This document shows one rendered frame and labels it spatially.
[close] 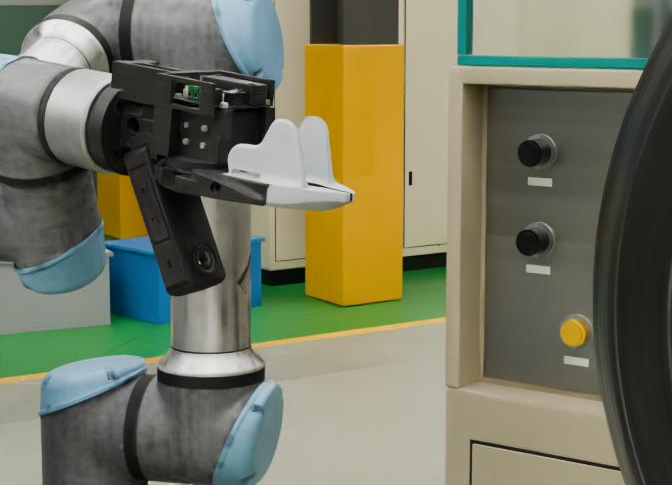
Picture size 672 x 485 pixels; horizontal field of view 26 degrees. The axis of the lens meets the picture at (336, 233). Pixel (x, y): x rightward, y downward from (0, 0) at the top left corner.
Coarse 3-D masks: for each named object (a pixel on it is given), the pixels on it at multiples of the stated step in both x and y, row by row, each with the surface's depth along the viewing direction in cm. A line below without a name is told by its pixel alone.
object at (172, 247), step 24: (144, 168) 106; (144, 192) 107; (168, 192) 106; (144, 216) 107; (168, 216) 106; (192, 216) 108; (168, 240) 106; (192, 240) 107; (168, 264) 106; (192, 264) 106; (216, 264) 108; (168, 288) 107; (192, 288) 106
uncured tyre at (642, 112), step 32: (640, 96) 76; (640, 128) 75; (640, 160) 74; (608, 192) 78; (640, 192) 74; (608, 224) 77; (640, 224) 74; (608, 256) 77; (640, 256) 74; (608, 288) 77; (640, 288) 74; (608, 320) 77; (640, 320) 74; (608, 352) 78; (640, 352) 74; (608, 384) 78; (640, 384) 75; (608, 416) 80; (640, 416) 75; (640, 448) 75; (640, 480) 77
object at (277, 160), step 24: (288, 120) 98; (240, 144) 101; (264, 144) 99; (288, 144) 98; (240, 168) 101; (264, 168) 100; (288, 168) 99; (288, 192) 98; (312, 192) 98; (336, 192) 98
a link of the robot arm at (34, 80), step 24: (0, 72) 113; (24, 72) 112; (48, 72) 111; (0, 96) 112; (24, 96) 110; (48, 96) 109; (0, 120) 112; (24, 120) 110; (0, 144) 113; (24, 144) 112; (0, 168) 115; (24, 168) 113; (48, 168) 114; (72, 168) 115
